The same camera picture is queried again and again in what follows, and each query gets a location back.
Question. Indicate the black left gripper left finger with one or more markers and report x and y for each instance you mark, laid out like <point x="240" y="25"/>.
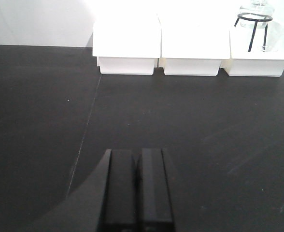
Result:
<point x="105" y="202"/>

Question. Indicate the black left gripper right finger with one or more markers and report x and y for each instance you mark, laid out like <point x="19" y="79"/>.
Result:
<point x="154" y="210"/>

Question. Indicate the left white storage bin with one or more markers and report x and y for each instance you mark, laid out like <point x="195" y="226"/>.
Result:
<point x="127" y="45"/>

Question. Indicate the white storage bin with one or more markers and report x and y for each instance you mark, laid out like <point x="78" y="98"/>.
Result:
<point x="127" y="45"/>
<point x="193" y="45"/>
<point x="262" y="56"/>

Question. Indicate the middle white storage bin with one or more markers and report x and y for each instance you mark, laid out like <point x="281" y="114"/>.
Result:
<point x="193" y="45"/>

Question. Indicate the right white storage bin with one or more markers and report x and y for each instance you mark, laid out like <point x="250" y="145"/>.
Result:
<point x="262" y="56"/>

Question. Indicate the clear glass flask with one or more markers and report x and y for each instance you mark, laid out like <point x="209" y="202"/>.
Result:
<point x="255" y="9"/>

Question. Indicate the black wire tripod stand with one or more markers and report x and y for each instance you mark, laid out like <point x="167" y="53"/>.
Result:
<point x="252" y="33"/>

